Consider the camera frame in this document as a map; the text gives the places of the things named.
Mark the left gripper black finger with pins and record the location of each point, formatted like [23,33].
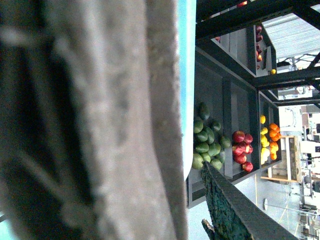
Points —
[233,215]

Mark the light blue plastic basket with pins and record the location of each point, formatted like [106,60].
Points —
[186,26]

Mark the yellow lemon pile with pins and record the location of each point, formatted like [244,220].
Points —
[265,152]

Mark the green mango pile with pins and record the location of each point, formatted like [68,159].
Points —
[209,142]

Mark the red apple pile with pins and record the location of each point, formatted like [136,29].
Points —
[241,148]

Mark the orange pile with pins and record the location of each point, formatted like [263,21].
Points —
[274,135]

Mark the black fruit shelf rack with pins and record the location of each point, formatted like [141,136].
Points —
[232,91]

